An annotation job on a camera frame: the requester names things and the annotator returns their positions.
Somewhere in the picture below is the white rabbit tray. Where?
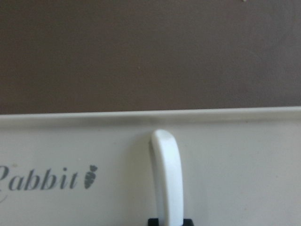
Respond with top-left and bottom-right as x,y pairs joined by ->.
0,107 -> 301,226

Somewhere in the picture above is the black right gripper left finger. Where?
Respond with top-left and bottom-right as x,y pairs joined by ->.
147,218 -> 159,226

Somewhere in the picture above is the white ceramic spoon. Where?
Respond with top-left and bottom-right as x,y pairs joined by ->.
150,129 -> 184,226

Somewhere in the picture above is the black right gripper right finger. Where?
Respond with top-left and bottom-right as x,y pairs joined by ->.
183,218 -> 193,226

